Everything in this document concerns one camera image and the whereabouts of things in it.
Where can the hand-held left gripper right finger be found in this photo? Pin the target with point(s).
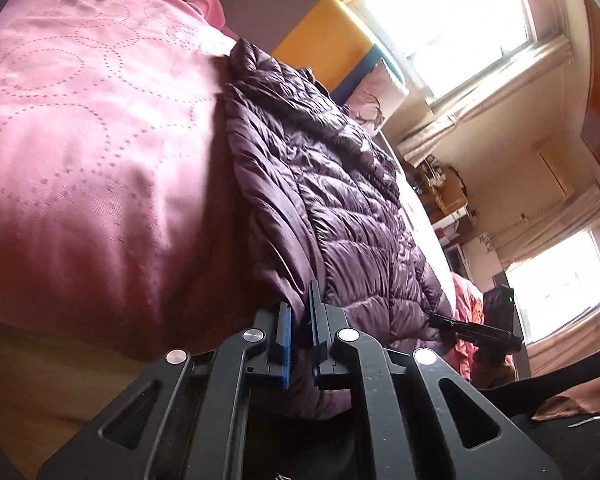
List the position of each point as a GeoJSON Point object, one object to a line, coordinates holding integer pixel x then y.
{"type": "Point", "coordinates": [316, 345]}

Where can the cluttered wooden desk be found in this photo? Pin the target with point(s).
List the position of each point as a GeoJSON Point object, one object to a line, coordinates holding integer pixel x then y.
{"type": "Point", "coordinates": [447, 195]}

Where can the person's right forearm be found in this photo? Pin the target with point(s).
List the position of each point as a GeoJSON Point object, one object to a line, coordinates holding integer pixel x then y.
{"type": "Point", "coordinates": [555, 380]}

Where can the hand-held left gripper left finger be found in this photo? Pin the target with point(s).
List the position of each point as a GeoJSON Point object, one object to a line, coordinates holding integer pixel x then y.
{"type": "Point", "coordinates": [286, 347]}

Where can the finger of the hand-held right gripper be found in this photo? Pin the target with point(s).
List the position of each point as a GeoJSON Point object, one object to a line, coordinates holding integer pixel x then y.
{"type": "Point", "coordinates": [472, 329]}

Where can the purple puffer jacket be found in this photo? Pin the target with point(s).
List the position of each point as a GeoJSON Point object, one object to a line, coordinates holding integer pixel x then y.
{"type": "Point", "coordinates": [330, 200]}

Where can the grey yellow blue headboard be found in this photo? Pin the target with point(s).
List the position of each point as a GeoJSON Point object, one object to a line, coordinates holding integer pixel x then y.
{"type": "Point", "coordinates": [320, 25]}

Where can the large window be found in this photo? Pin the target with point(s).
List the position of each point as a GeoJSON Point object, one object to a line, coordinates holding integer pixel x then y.
{"type": "Point", "coordinates": [455, 25]}

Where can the red crumpled blanket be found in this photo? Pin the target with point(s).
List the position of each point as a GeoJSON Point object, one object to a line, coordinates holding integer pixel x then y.
{"type": "Point", "coordinates": [467, 310]}

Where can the pink printed pillow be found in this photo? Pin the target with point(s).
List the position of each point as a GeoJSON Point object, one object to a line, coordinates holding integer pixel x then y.
{"type": "Point", "coordinates": [377, 97]}

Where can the small window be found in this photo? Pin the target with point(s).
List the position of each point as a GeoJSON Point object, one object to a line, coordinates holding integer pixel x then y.
{"type": "Point", "coordinates": [565, 285]}

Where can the pink bedspread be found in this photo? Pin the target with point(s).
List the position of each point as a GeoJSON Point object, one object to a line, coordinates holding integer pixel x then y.
{"type": "Point", "coordinates": [90, 160]}

